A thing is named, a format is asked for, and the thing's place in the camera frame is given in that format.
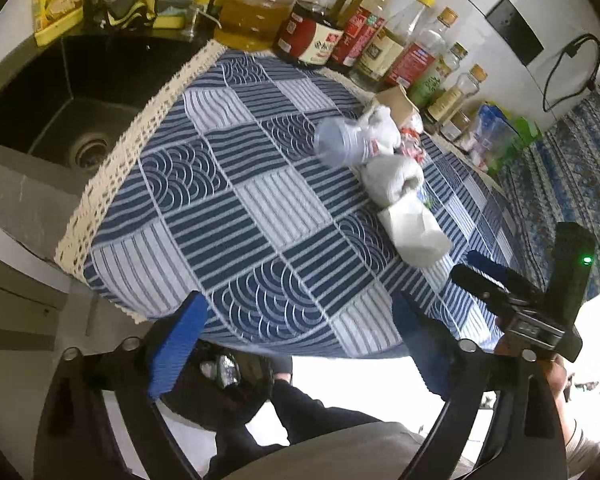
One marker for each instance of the red label sauce jug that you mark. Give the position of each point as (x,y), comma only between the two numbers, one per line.
(355,35)

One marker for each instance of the red white snack wrapper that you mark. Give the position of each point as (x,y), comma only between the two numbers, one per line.
(412,147)

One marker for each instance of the blue white patterned tablecloth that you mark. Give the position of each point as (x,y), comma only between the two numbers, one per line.
(260,220)

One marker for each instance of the person's black trouser legs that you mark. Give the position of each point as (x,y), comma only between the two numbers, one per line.
(305,420)

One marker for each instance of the black bagged trash bin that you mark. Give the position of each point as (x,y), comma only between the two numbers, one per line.
(215,385)

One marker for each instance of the black kitchen sink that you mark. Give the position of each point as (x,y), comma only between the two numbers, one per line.
(80,105)

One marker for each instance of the small glass jar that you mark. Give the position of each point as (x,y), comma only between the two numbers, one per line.
(455,127)

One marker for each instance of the brown cardboard box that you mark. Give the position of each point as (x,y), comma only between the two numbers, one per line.
(395,102)

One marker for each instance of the gold cap slim bottle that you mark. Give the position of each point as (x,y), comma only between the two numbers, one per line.
(447,100)

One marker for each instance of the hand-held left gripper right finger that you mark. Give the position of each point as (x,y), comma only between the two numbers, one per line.
(422,345)

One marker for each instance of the yellow printed packet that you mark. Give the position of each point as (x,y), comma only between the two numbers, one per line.
(57,5)

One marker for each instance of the small white tissue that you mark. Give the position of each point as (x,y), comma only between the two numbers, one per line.
(382,125)

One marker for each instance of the green label bottle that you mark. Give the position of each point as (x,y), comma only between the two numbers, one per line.
(427,87)

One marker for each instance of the blue plastic packet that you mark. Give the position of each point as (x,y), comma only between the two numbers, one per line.
(490,135)

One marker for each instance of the gold cap small bottle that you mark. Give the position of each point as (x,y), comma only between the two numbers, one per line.
(472,87)

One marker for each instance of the crushed clear plastic bottle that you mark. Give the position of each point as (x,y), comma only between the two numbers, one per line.
(340,142)

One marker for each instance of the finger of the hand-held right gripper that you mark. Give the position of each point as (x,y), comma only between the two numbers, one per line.
(492,266)
(475,282)

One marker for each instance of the person's grey top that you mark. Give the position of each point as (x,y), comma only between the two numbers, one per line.
(340,452)

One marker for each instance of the blue floral cloth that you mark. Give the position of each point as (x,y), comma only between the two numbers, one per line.
(570,180)

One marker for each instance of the dark sauce jug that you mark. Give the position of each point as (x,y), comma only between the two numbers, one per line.
(307,35)

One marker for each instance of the large cooking oil bottle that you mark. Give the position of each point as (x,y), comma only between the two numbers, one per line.
(252,15)

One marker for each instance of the person's right forearm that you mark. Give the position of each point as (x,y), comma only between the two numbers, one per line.
(582,442)

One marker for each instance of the yellow cap clear bottle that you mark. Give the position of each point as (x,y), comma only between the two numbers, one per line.
(412,62)

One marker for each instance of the person's right hand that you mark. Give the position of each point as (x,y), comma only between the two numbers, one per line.
(556,375)

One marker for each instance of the black wall panel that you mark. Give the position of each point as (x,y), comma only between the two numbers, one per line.
(515,30)

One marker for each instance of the large white tissue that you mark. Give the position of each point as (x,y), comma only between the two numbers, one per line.
(392,177)

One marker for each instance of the yellow sponge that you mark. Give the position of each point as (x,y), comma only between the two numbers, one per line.
(169,19)

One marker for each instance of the yellow black cloth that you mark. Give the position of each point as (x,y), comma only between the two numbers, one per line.
(130,7)

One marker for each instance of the grey cabinet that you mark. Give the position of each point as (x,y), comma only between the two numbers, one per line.
(25,305)

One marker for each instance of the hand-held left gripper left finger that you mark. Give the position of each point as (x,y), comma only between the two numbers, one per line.
(176,345)

